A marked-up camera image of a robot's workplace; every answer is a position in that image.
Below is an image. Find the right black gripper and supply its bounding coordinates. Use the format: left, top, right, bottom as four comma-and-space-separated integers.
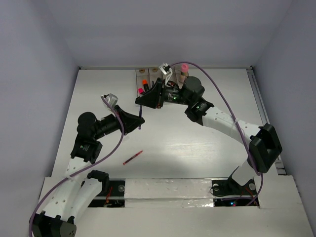
135, 78, 192, 109

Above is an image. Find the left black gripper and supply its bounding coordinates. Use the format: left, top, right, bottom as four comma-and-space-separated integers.
93, 105, 144, 140

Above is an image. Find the dark purple gel pen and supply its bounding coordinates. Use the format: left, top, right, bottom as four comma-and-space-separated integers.
138, 105, 142, 130

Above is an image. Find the orange highlighter marker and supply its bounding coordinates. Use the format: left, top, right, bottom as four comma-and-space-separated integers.
142, 79, 150, 92

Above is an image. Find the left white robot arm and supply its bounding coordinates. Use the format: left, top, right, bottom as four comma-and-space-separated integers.
29, 105, 145, 237

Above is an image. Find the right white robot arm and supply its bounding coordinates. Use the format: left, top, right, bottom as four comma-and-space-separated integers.
135, 77, 282, 197

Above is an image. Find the clear four-compartment organizer tray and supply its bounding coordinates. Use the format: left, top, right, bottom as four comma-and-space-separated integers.
136, 65, 183, 106

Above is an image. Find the red slim pen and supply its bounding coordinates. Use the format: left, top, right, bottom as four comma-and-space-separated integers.
122, 150, 143, 165

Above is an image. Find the pink-capped glue stick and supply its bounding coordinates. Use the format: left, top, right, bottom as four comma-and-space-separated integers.
179, 64, 189, 83

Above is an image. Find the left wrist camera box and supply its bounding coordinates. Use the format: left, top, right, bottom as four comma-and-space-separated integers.
101, 93, 118, 108

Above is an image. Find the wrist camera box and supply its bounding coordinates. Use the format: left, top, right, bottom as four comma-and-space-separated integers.
158, 63, 173, 84
101, 93, 118, 108

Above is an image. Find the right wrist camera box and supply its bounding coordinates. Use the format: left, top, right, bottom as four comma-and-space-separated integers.
158, 63, 173, 84

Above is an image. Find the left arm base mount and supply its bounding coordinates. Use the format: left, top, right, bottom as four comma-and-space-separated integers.
88, 179, 125, 208

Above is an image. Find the aluminium side rail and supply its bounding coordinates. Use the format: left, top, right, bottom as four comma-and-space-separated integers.
246, 67, 287, 176

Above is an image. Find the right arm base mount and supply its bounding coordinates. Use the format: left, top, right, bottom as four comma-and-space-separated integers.
209, 179, 260, 207

